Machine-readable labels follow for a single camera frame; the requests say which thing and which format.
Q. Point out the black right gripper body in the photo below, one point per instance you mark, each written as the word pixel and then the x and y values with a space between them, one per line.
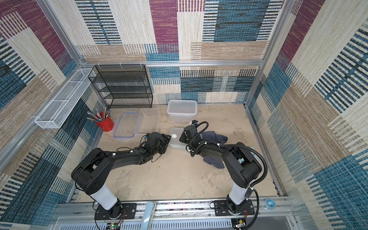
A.
pixel 184 136

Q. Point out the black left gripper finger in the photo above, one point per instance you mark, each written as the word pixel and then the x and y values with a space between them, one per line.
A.
pixel 165 139
pixel 162 149

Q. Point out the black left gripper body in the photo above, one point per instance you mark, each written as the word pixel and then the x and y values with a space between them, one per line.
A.
pixel 162 143

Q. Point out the green-rimmed lunch box lid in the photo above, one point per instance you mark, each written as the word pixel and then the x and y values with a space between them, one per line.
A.
pixel 175 142

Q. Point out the grey cleaning cloth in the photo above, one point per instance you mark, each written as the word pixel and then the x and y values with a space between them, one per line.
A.
pixel 212 136

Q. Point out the blue-rimmed clear lunch box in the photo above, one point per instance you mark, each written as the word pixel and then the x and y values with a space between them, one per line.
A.
pixel 147 121

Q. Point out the blue-rimmed clear lid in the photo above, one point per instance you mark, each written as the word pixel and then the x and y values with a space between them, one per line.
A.
pixel 126 125

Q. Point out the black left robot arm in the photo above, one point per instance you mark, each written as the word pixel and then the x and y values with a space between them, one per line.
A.
pixel 91 173

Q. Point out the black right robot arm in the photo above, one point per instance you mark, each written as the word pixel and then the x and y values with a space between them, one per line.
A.
pixel 246 166

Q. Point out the clear far lunch box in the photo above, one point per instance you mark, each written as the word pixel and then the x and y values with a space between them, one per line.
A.
pixel 182 110

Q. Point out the red pencil cup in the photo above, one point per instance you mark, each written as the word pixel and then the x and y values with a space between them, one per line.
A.
pixel 107 124

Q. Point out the pens in red cup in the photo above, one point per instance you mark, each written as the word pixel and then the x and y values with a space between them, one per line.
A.
pixel 99 116

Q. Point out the black mesh shelf rack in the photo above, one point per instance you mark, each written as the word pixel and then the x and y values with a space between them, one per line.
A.
pixel 122 86

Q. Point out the light blue calculator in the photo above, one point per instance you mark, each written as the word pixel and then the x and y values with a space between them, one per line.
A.
pixel 256 156

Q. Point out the blue tape roll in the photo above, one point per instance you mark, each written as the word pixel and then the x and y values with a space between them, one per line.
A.
pixel 269 203

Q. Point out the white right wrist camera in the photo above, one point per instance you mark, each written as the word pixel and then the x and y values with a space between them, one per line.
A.
pixel 194 123

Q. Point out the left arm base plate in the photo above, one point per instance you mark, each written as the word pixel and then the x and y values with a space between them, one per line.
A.
pixel 128 211

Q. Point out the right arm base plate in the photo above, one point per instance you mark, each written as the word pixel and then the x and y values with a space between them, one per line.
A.
pixel 222 208

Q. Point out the white wire wall basket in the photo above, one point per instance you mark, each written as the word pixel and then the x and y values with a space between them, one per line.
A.
pixel 60 107

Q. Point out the aluminium front rail frame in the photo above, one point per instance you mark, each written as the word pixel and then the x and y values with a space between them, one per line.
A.
pixel 187 214

